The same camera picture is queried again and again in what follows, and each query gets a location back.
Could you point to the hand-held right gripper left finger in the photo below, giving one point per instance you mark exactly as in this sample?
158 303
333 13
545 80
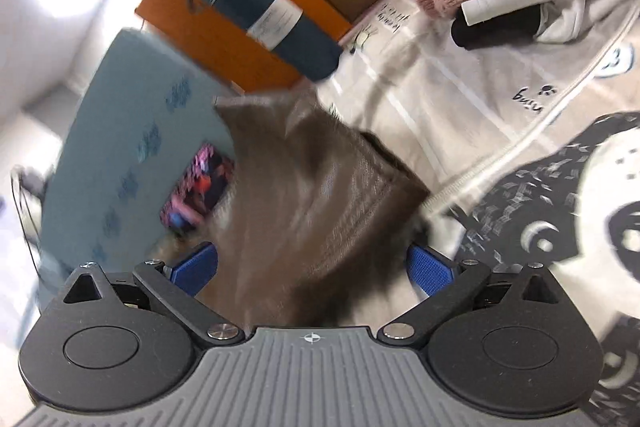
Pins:
195 264

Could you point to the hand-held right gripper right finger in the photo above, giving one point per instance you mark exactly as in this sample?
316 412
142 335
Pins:
430 269

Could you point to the brown cloth garment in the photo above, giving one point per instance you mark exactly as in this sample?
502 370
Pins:
310 217

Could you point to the light blue box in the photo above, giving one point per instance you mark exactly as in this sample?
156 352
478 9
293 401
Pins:
115 132

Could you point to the printed bedsheet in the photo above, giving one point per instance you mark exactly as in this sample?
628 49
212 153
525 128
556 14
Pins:
450 107

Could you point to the orange box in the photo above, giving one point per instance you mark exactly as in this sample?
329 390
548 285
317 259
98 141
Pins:
220 52

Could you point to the black and white garment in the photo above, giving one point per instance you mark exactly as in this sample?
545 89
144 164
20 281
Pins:
495 32

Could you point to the dark blue vacuum bottle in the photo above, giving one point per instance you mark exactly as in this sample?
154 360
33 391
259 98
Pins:
260 12

